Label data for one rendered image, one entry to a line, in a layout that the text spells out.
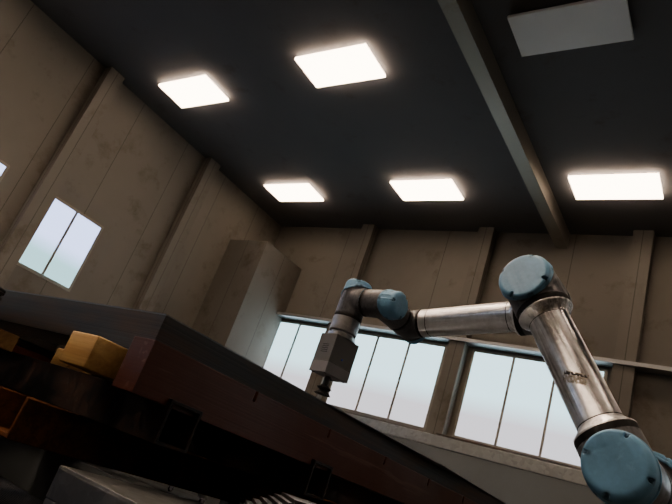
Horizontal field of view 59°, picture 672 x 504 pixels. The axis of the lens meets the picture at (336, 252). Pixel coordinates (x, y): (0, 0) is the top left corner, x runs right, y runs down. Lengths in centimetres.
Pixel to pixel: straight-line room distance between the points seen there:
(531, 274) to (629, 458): 41
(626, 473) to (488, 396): 918
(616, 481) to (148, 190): 1117
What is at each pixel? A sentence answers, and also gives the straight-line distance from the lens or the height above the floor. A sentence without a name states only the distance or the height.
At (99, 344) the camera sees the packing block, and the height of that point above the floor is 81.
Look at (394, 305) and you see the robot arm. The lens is 149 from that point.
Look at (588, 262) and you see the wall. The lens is 1082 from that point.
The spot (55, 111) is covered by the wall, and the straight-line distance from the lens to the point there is 1102.
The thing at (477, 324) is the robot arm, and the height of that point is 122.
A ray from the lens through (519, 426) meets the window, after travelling 1000.
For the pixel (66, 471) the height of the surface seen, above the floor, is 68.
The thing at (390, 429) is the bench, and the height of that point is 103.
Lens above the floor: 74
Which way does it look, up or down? 21 degrees up
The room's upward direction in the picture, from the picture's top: 20 degrees clockwise
